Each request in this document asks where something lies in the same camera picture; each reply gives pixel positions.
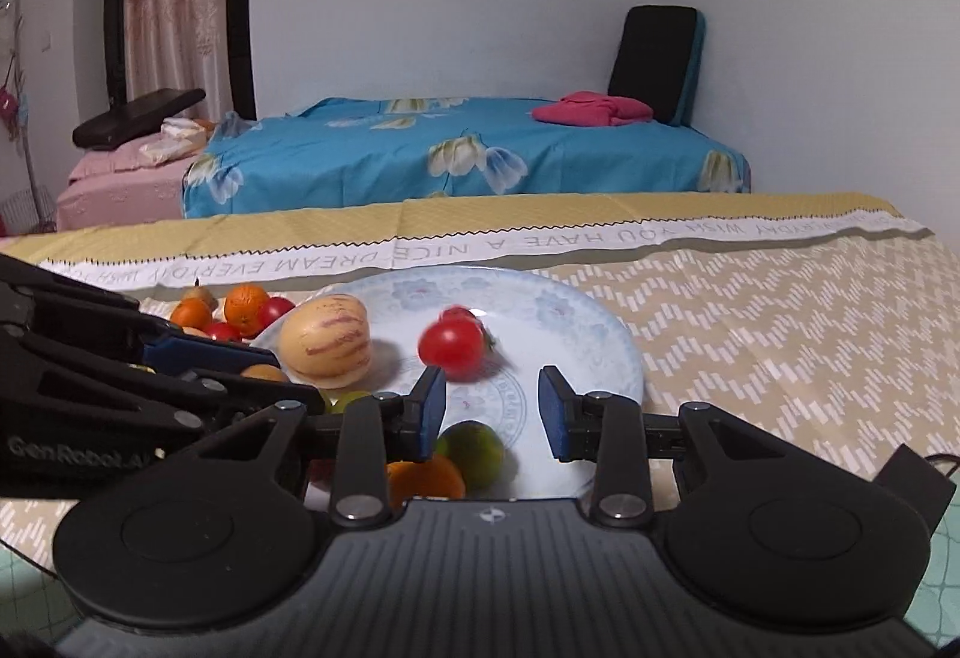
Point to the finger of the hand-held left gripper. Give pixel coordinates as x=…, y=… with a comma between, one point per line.
x=112, y=384
x=184, y=352

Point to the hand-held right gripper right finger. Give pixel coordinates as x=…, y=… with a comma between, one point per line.
x=551, y=414

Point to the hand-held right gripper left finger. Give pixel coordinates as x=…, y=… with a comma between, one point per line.
x=433, y=414

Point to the large green lime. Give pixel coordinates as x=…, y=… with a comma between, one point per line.
x=474, y=454

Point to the large orange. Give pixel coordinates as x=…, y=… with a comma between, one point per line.
x=427, y=478

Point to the red tomato with green calyx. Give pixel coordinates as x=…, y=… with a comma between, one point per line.
x=450, y=346

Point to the blue floral porcelain plate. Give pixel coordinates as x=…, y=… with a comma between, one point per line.
x=570, y=328

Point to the large striped pepino melon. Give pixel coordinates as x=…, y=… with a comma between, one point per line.
x=326, y=335

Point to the large green tomato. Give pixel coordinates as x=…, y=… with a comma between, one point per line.
x=351, y=400

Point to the round red tomato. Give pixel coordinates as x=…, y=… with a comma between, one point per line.
x=280, y=311

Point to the pink bed sheet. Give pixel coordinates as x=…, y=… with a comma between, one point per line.
x=112, y=200

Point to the pink pillow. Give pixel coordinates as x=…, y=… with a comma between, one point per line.
x=124, y=154

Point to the white plastic bag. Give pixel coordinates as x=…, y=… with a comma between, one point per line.
x=180, y=134

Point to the black flat cushion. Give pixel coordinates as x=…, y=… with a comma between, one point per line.
x=135, y=116

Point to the blue floral blanket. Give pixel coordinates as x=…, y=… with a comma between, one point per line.
x=375, y=155

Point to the pink hanging bag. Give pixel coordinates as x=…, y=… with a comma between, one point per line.
x=7, y=104

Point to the red folded cloth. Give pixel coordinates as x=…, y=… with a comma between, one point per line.
x=592, y=109

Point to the black upright seat cushion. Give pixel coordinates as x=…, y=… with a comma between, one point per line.
x=660, y=61

